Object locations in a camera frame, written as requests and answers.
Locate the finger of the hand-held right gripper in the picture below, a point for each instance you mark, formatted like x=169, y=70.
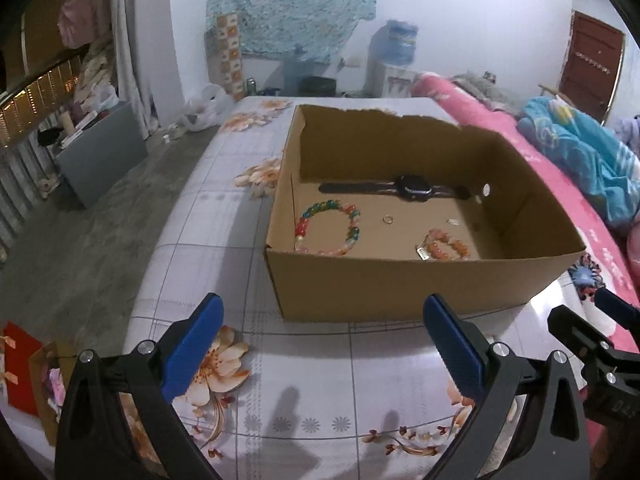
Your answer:
x=615, y=305
x=575, y=332

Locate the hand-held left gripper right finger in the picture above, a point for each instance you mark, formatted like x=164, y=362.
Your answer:
x=455, y=350

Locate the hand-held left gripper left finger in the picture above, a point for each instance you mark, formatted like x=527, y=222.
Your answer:
x=192, y=345

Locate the brown cardboard box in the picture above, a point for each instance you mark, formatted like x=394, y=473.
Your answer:
x=375, y=285

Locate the pink floral quilt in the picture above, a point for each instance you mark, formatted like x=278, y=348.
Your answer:
x=600, y=240

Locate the brown paper bag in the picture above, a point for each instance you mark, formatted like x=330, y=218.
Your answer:
x=40, y=385

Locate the blue patterned quilt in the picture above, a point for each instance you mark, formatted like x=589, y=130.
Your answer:
x=575, y=150

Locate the red gift bag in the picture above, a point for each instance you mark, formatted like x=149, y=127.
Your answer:
x=22, y=365

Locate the purple cloth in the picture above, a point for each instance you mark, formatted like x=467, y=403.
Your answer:
x=627, y=132

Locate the wooden chair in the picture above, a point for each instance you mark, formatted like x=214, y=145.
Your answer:
x=550, y=91

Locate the white plastic bag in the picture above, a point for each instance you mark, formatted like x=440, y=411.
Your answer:
x=207, y=105

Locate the brown wooden door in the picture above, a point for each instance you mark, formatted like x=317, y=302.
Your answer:
x=590, y=60

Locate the grey pillow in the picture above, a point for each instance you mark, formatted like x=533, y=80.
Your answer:
x=487, y=92

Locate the white water dispenser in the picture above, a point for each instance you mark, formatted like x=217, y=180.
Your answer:
x=385, y=77

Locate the pile of pale fabrics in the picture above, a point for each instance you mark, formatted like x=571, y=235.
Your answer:
x=95, y=75

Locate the black pot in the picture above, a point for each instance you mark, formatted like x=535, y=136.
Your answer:
x=317, y=86

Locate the orange checkered panel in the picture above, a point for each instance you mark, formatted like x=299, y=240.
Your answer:
x=225, y=55

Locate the blue water jug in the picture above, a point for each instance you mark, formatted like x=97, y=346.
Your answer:
x=397, y=42

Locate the white curtain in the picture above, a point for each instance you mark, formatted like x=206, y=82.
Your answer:
x=145, y=35

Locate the pink hanging garment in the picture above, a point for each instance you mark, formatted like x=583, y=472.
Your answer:
x=77, y=20

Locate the teal wall cloth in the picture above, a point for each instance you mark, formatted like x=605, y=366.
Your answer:
x=290, y=5

